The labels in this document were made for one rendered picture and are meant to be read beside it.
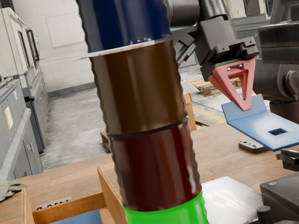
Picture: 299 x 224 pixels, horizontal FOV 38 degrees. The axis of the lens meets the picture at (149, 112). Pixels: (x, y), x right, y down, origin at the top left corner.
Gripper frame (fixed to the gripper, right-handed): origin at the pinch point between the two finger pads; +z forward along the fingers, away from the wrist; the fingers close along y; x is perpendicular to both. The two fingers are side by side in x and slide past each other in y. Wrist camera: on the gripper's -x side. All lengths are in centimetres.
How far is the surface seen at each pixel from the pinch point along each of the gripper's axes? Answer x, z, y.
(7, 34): -55, -217, -381
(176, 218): -25, 12, 45
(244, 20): 471, -372, -875
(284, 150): -4.0, 9.4, 14.9
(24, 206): -35.5, 5.7, 3.5
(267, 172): 1.3, 10.9, -3.6
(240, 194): -7.6, 12.6, 5.6
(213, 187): -9.5, 10.6, 1.2
